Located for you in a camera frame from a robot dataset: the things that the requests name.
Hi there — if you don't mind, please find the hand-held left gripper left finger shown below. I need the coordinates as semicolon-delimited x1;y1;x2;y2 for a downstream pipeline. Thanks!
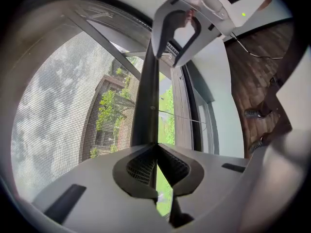
31;143;168;233

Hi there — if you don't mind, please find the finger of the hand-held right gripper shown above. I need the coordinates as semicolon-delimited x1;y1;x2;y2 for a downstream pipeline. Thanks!
152;0;203;59
173;10;225;68

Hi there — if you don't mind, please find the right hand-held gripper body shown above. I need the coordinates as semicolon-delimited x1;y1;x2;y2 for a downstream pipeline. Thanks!
173;0;266;35

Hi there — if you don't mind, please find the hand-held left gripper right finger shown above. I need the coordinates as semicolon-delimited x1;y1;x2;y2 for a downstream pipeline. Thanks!
157;143;254;222

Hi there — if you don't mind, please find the black roll-down screen window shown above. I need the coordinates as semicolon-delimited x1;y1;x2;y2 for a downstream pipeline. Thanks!
11;30;161;203

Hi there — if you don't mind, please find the person's right forearm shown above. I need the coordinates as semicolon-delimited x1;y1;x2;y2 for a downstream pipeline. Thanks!
257;0;275;11

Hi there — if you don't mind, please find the person's right hand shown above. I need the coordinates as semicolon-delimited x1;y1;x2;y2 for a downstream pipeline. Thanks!
183;8;195;29

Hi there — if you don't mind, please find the grey sneaker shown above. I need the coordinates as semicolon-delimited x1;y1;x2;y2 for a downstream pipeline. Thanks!
249;139;266;153
244;109;262;119

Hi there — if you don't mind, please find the person's leg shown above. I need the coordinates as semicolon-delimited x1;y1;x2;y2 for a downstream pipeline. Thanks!
259;76;285;116
261;122;294;143

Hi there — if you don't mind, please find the thin gripper cable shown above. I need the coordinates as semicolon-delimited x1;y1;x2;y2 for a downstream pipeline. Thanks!
230;32;284;60

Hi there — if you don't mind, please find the black window frame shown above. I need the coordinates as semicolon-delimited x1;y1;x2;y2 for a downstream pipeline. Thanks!
14;0;221;156

